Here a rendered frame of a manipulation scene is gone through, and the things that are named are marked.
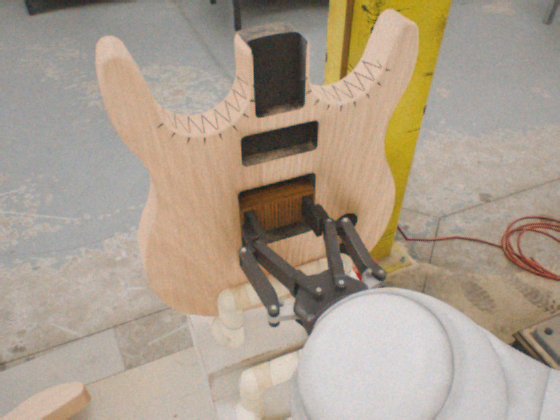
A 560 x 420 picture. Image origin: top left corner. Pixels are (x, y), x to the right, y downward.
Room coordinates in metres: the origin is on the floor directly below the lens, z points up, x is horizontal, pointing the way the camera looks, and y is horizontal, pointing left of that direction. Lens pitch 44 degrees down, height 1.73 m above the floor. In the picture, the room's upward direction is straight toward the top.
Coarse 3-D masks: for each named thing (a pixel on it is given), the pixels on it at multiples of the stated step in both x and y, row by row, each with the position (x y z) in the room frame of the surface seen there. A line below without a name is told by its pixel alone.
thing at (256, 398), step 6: (240, 390) 0.31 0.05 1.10; (246, 396) 0.30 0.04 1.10; (252, 396) 0.30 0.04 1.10; (258, 396) 0.30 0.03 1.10; (246, 402) 0.30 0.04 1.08; (252, 402) 0.30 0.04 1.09; (258, 402) 0.30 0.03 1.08; (246, 408) 0.30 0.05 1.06; (252, 408) 0.30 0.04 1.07; (258, 408) 0.30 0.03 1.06
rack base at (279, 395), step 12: (288, 384) 0.36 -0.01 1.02; (228, 396) 0.34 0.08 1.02; (240, 396) 0.34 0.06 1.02; (264, 396) 0.34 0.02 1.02; (276, 396) 0.34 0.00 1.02; (288, 396) 0.34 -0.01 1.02; (216, 408) 0.32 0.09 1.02; (228, 408) 0.32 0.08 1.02; (264, 408) 0.32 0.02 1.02; (276, 408) 0.32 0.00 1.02; (288, 408) 0.32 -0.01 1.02
